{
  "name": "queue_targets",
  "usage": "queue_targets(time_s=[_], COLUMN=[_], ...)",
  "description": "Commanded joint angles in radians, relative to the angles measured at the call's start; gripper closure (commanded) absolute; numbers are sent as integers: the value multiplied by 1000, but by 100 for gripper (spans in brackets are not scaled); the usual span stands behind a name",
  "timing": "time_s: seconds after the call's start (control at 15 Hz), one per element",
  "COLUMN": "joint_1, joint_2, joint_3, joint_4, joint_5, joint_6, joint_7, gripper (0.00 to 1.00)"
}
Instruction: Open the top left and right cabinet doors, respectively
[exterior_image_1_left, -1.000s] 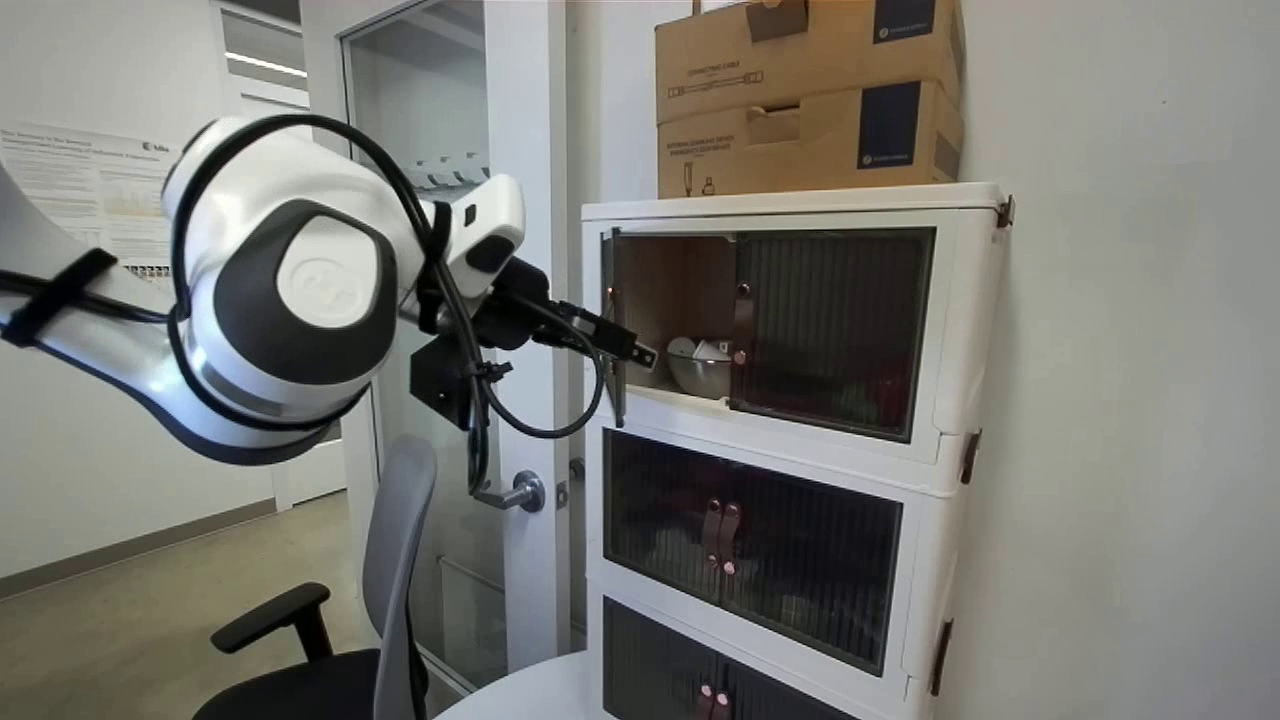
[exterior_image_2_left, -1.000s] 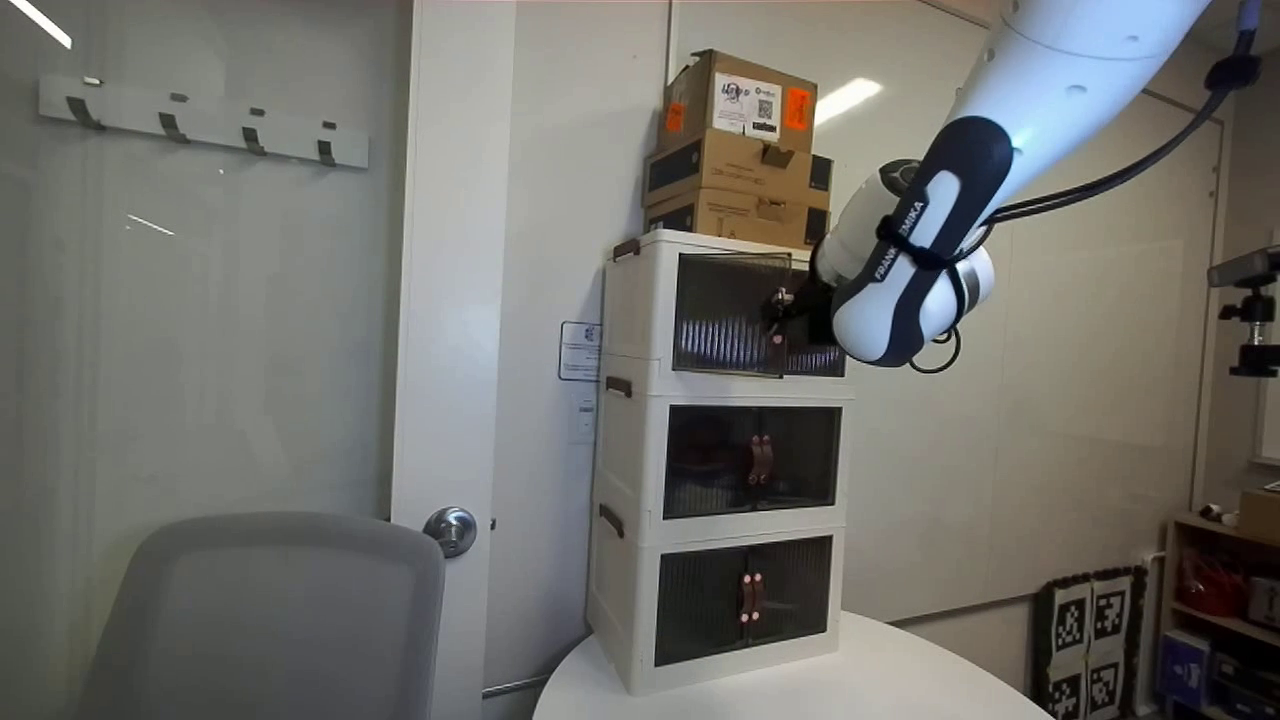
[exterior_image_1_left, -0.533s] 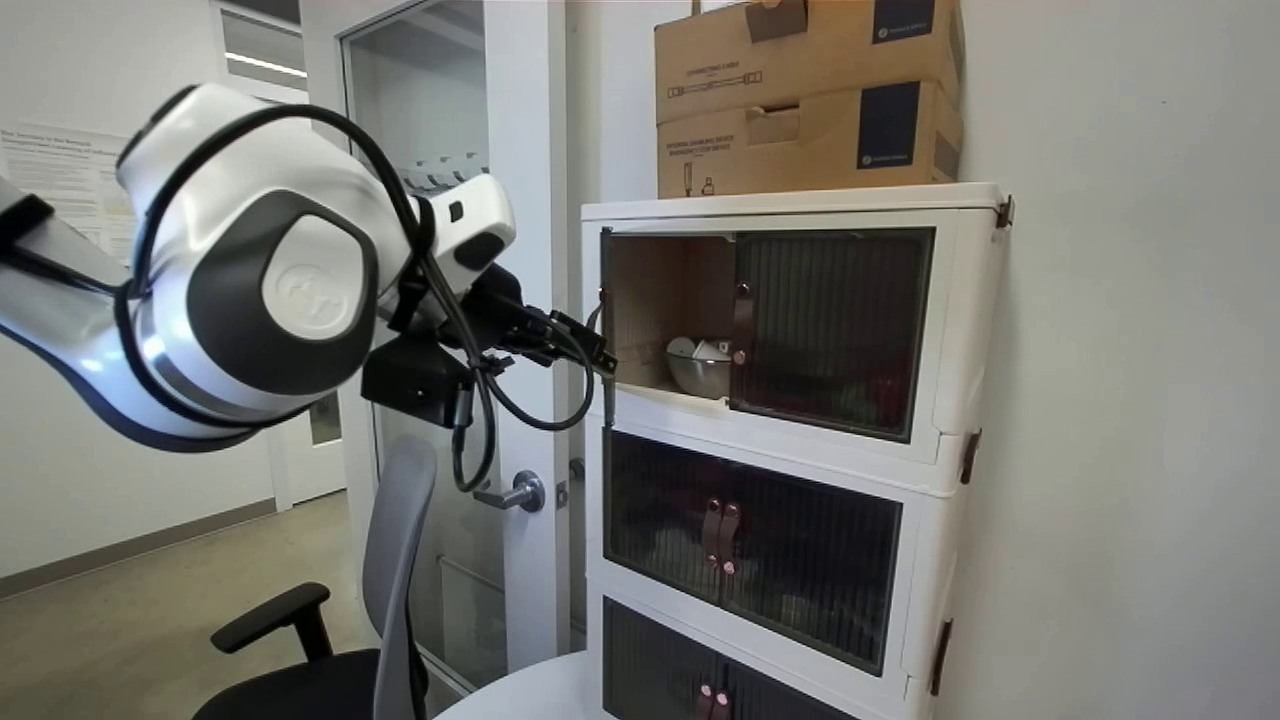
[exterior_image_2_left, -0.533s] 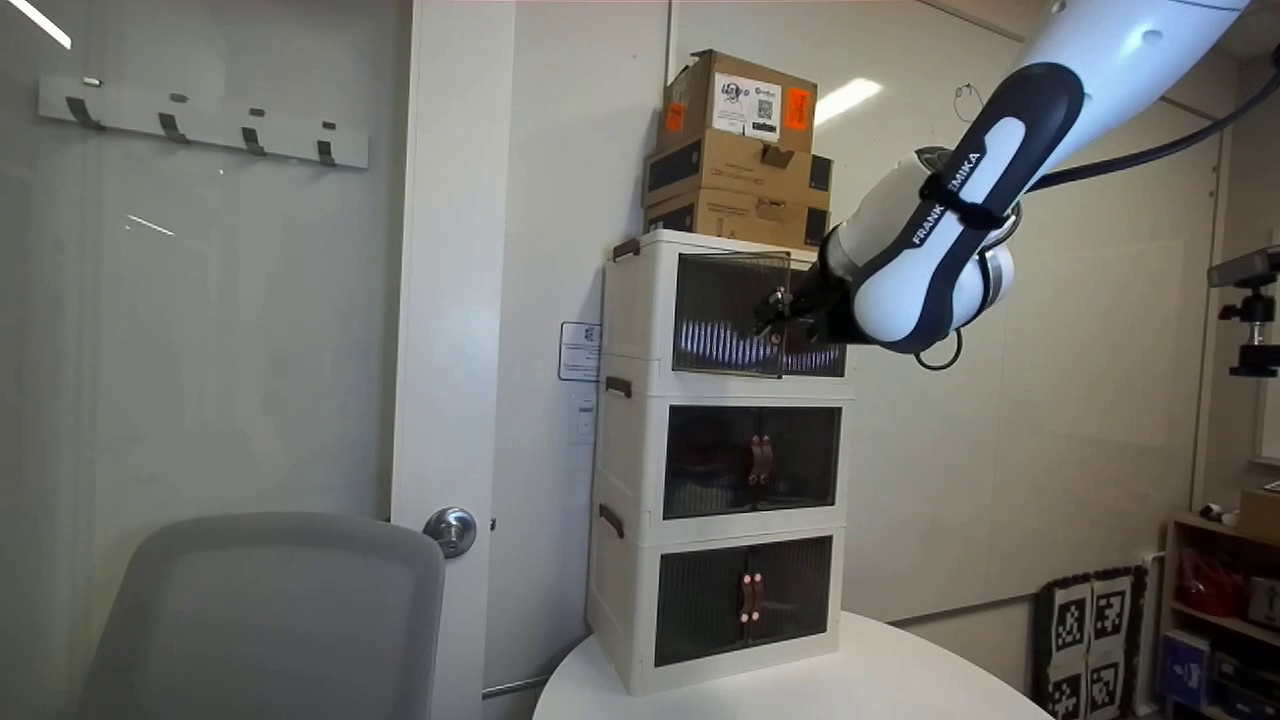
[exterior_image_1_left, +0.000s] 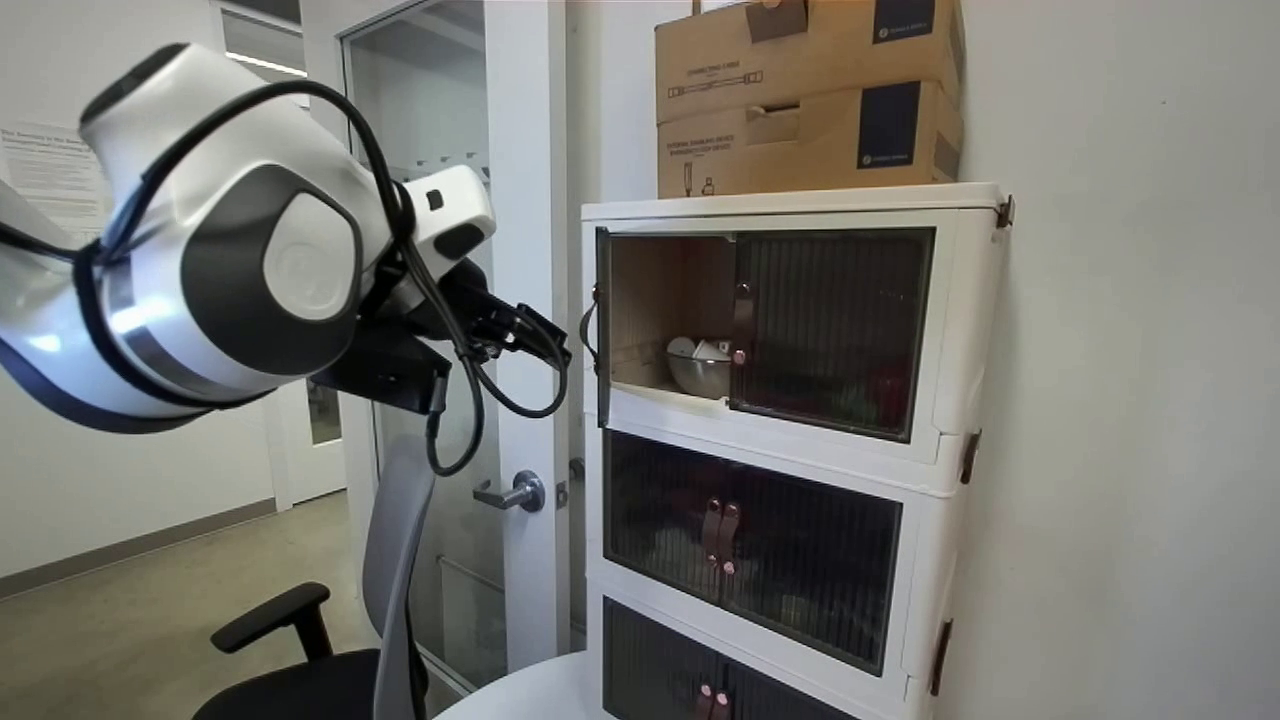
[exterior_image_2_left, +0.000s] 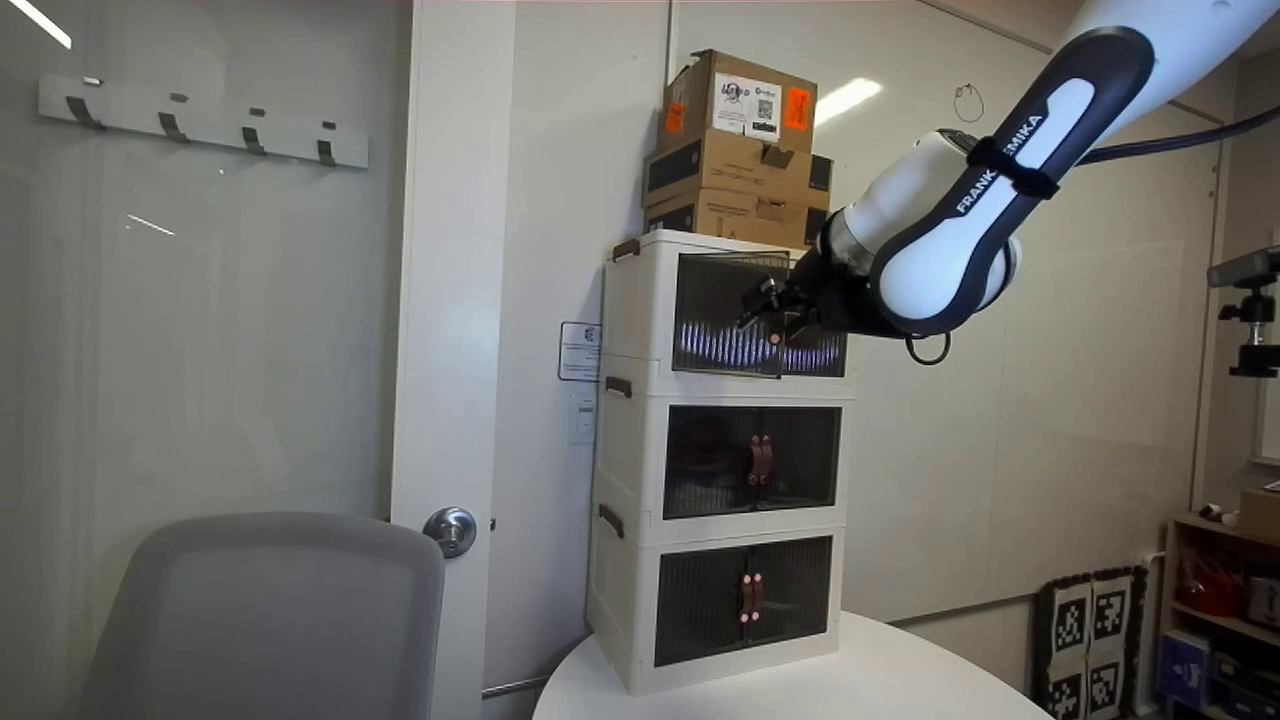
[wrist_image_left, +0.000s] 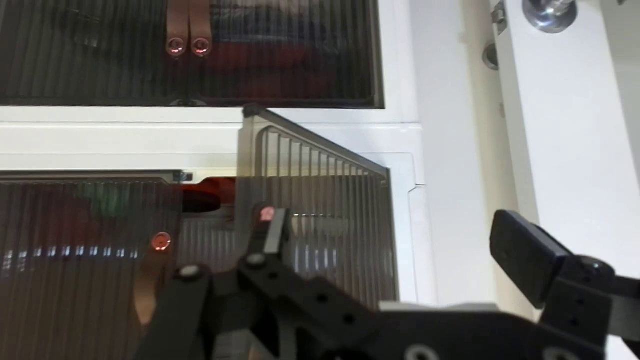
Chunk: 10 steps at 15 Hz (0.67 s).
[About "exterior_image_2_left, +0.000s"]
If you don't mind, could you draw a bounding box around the black white tag board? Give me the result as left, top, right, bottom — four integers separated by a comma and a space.
1030, 562, 1150, 720

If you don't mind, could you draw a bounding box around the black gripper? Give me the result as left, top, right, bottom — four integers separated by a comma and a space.
739, 250, 910, 339

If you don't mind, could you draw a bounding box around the wooden storage shelf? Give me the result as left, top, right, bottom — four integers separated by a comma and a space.
1156, 512, 1280, 720

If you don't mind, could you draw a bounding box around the grey office chair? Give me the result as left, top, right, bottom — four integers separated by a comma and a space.
75, 512, 451, 720

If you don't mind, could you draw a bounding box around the black camera on stand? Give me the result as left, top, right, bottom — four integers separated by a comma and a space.
1202, 244, 1280, 382

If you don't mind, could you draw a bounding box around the small cardboard box orange sticker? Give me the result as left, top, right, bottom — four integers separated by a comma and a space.
655, 47, 818, 156

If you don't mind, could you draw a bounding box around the white framed glass door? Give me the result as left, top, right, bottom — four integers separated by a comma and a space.
0, 0, 519, 720

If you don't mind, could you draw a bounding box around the silver door handle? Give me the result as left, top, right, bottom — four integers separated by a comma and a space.
421, 504, 481, 562

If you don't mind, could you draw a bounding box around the large cardboard box black tape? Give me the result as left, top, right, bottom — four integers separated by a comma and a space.
640, 123, 837, 250

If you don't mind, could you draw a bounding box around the small wall label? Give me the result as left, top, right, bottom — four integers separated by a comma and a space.
550, 314, 607, 387

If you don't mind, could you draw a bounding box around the white stacked storage cabinet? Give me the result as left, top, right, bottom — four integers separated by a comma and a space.
585, 223, 867, 694

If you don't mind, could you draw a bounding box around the blue box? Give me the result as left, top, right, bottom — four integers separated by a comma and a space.
1156, 628, 1216, 707

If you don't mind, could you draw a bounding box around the red container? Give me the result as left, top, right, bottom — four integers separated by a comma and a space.
1177, 539, 1252, 620

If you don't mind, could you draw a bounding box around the grey coat hook rack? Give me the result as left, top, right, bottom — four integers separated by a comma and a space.
32, 72, 375, 175

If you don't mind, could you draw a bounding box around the plain brown cardboard box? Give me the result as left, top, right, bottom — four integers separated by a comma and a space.
1237, 478, 1280, 544

